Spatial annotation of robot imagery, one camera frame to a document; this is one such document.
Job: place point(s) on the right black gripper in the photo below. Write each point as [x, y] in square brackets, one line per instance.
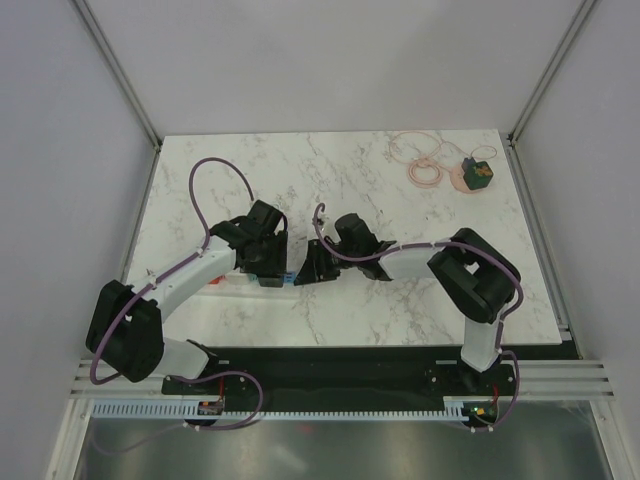
[315, 268]

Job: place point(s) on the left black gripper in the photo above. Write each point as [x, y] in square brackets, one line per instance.
[277, 264]

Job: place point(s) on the white power strip coloured sockets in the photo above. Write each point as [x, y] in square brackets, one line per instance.
[239, 278]

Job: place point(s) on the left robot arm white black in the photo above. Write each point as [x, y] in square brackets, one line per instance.
[126, 331]

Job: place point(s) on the green cube plug adapter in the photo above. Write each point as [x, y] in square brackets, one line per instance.
[477, 175]

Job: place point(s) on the pink round disc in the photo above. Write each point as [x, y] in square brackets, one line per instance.
[456, 177]

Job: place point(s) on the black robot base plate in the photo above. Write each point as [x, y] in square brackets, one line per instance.
[356, 377]

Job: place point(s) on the grey slotted cable duct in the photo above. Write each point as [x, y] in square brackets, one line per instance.
[177, 408]

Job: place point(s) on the aluminium rail bar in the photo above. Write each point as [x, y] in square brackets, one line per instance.
[540, 380]

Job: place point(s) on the left aluminium frame post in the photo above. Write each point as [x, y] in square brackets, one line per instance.
[108, 55]

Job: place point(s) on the aluminium frame post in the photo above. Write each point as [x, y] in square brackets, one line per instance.
[567, 42]
[108, 55]

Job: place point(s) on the right aluminium frame post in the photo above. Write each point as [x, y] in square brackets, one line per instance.
[567, 42]

